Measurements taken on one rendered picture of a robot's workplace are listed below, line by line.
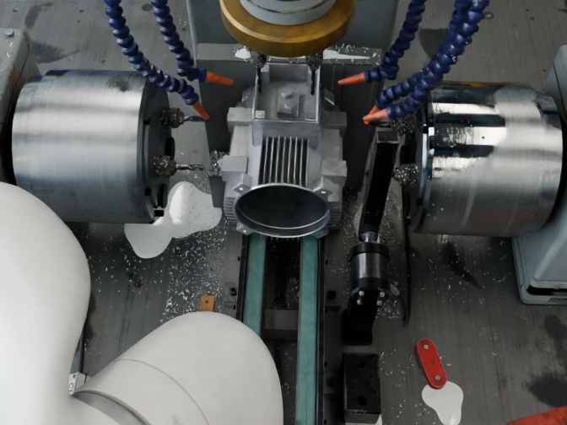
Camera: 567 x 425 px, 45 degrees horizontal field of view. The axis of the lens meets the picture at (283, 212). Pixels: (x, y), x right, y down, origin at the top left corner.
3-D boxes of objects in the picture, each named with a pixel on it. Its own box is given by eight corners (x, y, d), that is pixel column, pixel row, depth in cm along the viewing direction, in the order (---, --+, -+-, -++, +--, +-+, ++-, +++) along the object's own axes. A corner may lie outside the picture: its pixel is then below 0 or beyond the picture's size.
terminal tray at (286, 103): (256, 93, 115) (255, 61, 109) (320, 95, 115) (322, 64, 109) (251, 149, 109) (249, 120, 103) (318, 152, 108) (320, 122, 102)
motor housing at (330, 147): (237, 147, 128) (230, 76, 112) (338, 152, 128) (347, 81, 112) (227, 239, 117) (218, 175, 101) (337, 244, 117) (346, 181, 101)
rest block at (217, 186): (215, 183, 138) (210, 147, 128) (250, 185, 138) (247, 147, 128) (213, 208, 135) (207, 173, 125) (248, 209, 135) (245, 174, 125)
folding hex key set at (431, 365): (412, 344, 120) (413, 341, 118) (429, 340, 120) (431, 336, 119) (429, 392, 115) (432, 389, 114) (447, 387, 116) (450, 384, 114)
